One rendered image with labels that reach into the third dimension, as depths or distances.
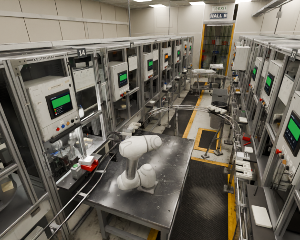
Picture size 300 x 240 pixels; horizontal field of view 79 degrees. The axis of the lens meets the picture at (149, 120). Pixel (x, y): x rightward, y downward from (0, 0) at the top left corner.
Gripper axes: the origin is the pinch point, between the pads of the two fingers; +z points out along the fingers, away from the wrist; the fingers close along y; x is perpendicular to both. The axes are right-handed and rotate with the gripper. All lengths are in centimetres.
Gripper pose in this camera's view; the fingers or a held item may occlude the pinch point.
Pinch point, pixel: (110, 135)
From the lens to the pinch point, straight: 211.8
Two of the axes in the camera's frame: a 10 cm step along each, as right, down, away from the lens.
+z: -9.3, -1.4, 3.3
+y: -0.1, -9.0, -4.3
